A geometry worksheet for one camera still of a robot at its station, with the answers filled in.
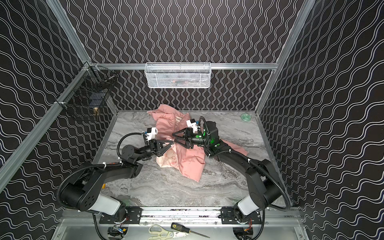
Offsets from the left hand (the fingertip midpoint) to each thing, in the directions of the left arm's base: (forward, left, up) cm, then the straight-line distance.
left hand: (174, 145), depth 68 cm
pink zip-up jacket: (+35, +11, -21) cm, 42 cm away
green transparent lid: (+46, -47, -28) cm, 71 cm away
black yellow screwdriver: (-28, -5, -27) cm, 39 cm away
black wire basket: (+41, +60, +2) cm, 73 cm away
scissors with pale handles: (-30, +5, -28) cm, 41 cm away
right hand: (+5, +1, -2) cm, 6 cm away
